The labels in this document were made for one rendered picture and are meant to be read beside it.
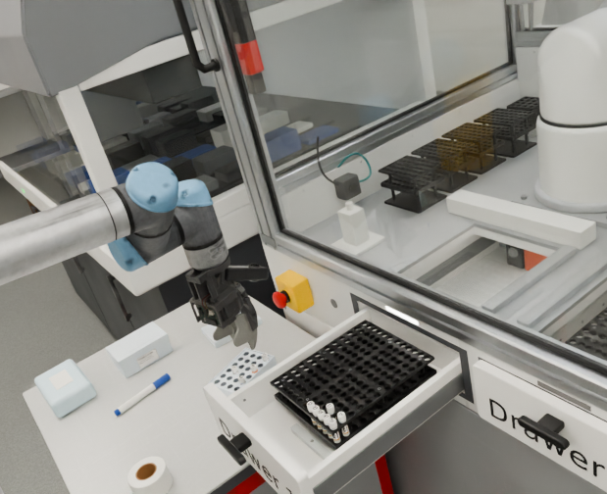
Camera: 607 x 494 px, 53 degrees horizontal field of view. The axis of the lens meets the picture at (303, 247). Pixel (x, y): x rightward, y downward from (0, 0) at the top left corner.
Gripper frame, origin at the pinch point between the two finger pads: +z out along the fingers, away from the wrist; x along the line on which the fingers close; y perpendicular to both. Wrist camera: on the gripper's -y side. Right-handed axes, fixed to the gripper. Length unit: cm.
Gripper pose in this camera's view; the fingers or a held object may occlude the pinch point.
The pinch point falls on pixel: (246, 339)
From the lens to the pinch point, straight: 125.4
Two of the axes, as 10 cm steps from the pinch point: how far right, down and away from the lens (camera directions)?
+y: -5.8, 5.0, -6.5
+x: 7.8, 1.1, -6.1
